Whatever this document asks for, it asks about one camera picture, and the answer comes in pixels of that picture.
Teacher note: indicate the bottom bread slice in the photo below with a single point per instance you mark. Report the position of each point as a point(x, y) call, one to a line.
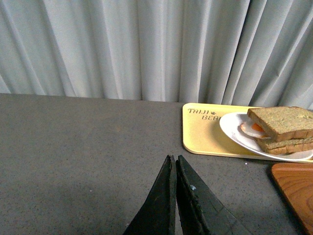
point(285, 147)

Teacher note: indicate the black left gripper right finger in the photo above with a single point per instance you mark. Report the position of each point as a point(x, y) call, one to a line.
point(200, 211)

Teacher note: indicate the yellow bear tray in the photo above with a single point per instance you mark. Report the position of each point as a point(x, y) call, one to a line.
point(202, 133)

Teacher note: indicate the brown bread slice top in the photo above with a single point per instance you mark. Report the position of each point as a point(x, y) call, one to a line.
point(283, 123)

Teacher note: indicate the grey curtain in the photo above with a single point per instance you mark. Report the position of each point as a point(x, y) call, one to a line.
point(235, 52)

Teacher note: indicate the brown wooden tray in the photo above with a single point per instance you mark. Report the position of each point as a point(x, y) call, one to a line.
point(295, 181)

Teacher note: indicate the fried egg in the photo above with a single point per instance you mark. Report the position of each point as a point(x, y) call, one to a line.
point(252, 129)

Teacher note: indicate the white round plate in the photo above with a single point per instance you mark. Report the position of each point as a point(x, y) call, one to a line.
point(230, 125)

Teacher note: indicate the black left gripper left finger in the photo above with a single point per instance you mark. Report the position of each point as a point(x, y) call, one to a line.
point(158, 213)

